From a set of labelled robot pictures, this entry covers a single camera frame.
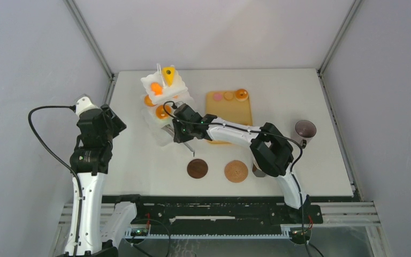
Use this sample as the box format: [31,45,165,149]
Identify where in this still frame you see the dark wooden coaster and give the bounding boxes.
[187,158,208,179]

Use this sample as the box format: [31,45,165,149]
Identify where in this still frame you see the yellow cake slice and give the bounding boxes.
[161,66,176,87]

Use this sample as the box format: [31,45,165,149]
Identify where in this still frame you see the orange egg tart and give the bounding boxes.
[143,95,156,107]

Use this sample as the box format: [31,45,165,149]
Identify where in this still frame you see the small orange cookie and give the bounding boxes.
[223,92,234,101]

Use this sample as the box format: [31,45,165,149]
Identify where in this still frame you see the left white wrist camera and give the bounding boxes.
[74,94,99,117]

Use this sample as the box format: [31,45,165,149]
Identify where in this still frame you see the orange fish cookie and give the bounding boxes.
[150,82,163,96]

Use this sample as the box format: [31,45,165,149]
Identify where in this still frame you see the yellow serving tray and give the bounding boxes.
[205,90,253,126]

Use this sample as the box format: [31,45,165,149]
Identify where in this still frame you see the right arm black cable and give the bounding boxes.
[162,101,304,175]

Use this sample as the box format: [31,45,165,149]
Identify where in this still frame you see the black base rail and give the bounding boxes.
[99,194,324,236]

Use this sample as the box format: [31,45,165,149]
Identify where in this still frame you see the metal serving tongs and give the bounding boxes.
[162,125,195,157]

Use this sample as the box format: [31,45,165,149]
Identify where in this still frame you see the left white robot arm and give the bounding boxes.
[63,104,126,256]

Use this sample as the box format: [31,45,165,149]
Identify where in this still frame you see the pink macaron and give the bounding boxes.
[213,92,223,101]

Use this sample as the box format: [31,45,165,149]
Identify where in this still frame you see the woven rattan coaster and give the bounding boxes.
[224,160,248,183]

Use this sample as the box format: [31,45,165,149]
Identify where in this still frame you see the black mug white interior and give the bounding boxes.
[252,161,267,178]

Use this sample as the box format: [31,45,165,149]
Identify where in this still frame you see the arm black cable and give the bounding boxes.
[162,101,304,175]
[27,105,84,257]

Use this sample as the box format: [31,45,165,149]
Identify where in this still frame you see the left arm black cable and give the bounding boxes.
[27,105,84,257]

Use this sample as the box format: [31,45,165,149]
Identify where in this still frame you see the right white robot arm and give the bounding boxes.
[169,101,310,223]

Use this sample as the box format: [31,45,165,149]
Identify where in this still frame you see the white three-tier dessert stand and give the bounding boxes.
[141,63,197,147]

